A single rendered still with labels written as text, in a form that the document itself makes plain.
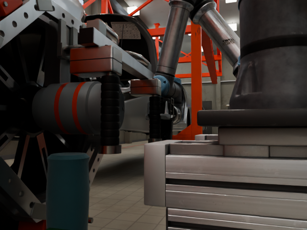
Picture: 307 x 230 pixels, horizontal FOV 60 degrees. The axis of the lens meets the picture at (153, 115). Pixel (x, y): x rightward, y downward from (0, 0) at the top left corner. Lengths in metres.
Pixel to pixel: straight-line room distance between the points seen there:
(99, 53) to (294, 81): 0.33
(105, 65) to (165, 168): 0.22
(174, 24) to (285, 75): 0.69
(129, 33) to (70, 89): 3.54
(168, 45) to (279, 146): 0.70
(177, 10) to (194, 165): 0.75
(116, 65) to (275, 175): 0.33
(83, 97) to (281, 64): 0.45
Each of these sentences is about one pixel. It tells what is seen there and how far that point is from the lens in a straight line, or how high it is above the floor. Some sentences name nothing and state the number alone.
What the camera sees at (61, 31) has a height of 1.05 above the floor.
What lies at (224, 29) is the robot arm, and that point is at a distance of 1.11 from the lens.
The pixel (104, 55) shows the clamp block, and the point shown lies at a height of 0.93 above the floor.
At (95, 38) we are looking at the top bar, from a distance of 0.52.
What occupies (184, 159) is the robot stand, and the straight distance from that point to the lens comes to 0.38.
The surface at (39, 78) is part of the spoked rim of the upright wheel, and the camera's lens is 0.85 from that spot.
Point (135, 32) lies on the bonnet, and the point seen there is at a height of 2.23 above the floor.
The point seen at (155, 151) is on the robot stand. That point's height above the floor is 0.76.
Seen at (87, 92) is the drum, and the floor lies 0.88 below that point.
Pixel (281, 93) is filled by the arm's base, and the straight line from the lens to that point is 0.37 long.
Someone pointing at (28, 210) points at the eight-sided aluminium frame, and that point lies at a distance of 0.67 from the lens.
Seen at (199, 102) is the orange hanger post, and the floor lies 1.21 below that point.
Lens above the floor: 0.80
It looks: 3 degrees up
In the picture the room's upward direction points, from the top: straight up
